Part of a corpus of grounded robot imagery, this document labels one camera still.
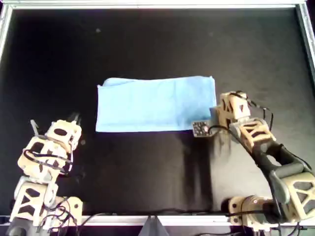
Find light blue microfibre cloth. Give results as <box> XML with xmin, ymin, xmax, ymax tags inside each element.
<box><xmin>95</xmin><ymin>75</ymin><xmax>217</xmax><ymax>133</ymax></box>

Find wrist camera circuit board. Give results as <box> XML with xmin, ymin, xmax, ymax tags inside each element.
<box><xmin>191</xmin><ymin>120</ymin><xmax>215</xmax><ymax>138</ymax></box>

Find black cable along table edge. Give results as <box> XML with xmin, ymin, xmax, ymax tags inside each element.
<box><xmin>78</xmin><ymin>208</ymin><xmax>231</xmax><ymax>226</ymax></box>

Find beige right gripper finger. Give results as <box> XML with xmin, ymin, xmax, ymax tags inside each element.
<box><xmin>209</xmin><ymin>106</ymin><xmax>221</xmax><ymax>125</ymax></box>

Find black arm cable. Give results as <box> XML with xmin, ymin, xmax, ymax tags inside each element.
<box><xmin>235</xmin><ymin>90</ymin><xmax>274</xmax><ymax>131</ymax></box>
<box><xmin>23</xmin><ymin>149</ymin><xmax>74</xmax><ymax>174</ymax></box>

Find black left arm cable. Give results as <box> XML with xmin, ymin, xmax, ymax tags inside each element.
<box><xmin>23</xmin><ymin>149</ymin><xmax>74</xmax><ymax>174</ymax></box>

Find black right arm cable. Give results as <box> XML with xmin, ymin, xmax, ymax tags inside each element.
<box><xmin>235</xmin><ymin>90</ymin><xmax>274</xmax><ymax>131</ymax></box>

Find grey zip tie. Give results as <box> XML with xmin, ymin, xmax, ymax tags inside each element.
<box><xmin>30</xmin><ymin>119</ymin><xmax>41</xmax><ymax>136</ymax></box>

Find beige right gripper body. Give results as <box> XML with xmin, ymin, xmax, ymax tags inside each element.
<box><xmin>220</xmin><ymin>91</ymin><xmax>252</xmax><ymax>125</ymax></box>

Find grey triangular camera mount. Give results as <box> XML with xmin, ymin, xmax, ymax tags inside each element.
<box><xmin>139</xmin><ymin>215</ymin><xmax>170</xmax><ymax>236</ymax></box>

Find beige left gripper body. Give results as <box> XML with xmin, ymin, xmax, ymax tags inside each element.
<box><xmin>46</xmin><ymin>119</ymin><xmax>83</xmax><ymax>151</ymax></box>

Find black camera board cable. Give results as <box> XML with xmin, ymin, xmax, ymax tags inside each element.
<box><xmin>209</xmin><ymin>124</ymin><xmax>232</xmax><ymax>135</ymax></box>

